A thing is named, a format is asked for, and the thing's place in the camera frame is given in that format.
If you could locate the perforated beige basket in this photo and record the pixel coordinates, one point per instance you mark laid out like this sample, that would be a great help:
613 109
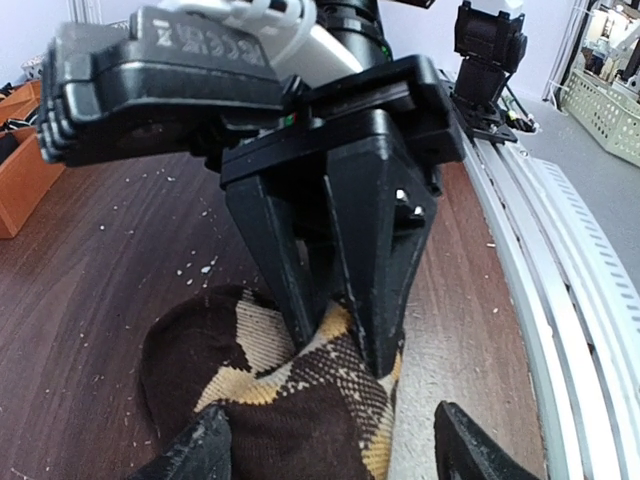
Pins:
610 117

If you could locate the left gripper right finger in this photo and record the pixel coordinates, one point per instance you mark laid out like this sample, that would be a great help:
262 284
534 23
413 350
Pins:
465 451

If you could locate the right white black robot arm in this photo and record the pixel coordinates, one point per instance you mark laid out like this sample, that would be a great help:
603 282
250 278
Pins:
328 148

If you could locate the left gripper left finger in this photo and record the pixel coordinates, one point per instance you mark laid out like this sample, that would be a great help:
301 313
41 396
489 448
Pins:
201 451

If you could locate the brown argyle sock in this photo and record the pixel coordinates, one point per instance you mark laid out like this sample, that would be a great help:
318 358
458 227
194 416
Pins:
314 413

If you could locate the aluminium front rail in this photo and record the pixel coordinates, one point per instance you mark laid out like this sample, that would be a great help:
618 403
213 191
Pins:
577 309

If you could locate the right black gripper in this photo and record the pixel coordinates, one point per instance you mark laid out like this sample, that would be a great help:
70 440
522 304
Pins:
205 77

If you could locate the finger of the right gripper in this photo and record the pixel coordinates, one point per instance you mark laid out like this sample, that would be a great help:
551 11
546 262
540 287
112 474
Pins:
381 214
266 224

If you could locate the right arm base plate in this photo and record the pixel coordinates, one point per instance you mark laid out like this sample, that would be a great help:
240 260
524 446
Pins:
497 123

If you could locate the wooden compartment tray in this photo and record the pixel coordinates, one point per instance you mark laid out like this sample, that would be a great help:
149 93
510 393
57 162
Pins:
25 177

